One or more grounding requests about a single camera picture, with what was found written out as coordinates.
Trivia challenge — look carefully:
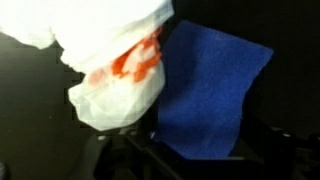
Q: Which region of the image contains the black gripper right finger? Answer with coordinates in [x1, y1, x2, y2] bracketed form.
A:
[231, 114, 320, 180]

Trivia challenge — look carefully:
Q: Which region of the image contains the white cloth toy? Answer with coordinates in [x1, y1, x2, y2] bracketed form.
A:
[0, 0, 175, 73]

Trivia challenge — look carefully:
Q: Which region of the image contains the blue sponge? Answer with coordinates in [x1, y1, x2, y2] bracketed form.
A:
[152, 19, 275, 161]

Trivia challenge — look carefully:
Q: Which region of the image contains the red white plush toy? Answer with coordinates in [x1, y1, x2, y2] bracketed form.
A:
[68, 28, 167, 132]

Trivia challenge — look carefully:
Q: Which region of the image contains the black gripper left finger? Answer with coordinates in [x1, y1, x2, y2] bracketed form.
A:
[68, 128, 188, 180]

